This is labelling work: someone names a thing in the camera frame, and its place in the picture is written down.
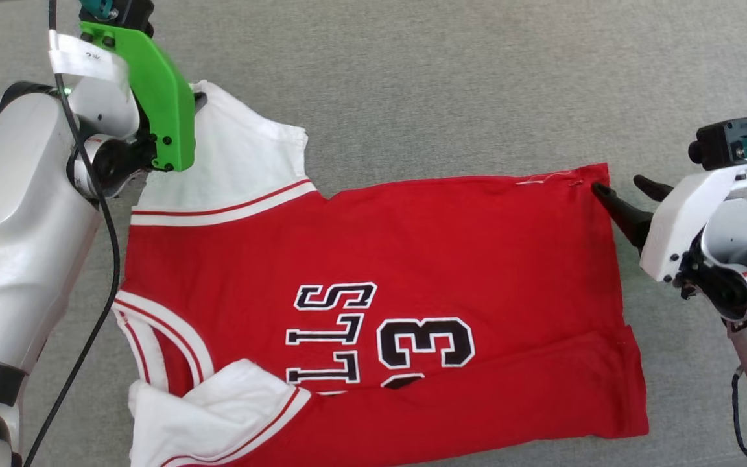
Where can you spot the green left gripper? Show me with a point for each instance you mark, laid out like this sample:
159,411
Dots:
163,97

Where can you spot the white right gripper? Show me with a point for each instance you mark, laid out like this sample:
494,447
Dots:
685,220

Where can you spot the red and white basketball jersey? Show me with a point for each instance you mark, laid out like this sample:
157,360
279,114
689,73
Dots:
380,246

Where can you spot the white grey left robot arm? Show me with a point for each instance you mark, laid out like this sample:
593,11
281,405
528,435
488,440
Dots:
17,214

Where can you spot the white paper label tag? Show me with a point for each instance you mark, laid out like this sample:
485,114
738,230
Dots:
82,61

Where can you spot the grey fabric sofa surface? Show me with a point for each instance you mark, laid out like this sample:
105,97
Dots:
445,78

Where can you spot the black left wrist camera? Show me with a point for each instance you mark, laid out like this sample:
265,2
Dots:
124,11

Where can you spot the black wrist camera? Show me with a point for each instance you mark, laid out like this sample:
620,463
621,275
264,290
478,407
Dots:
727,143
124,11

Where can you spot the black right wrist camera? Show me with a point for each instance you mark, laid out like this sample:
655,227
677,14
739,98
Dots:
727,143

